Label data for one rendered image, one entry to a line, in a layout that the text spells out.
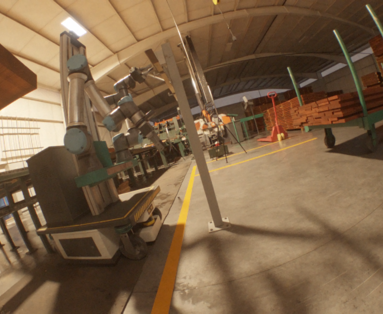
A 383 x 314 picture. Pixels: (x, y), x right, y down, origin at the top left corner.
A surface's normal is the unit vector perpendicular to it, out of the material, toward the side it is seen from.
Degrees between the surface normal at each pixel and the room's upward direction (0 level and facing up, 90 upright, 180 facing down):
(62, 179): 90
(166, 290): 0
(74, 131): 98
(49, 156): 90
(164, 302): 0
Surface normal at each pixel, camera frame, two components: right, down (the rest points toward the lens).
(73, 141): 0.37, 0.11
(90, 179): -0.04, 0.10
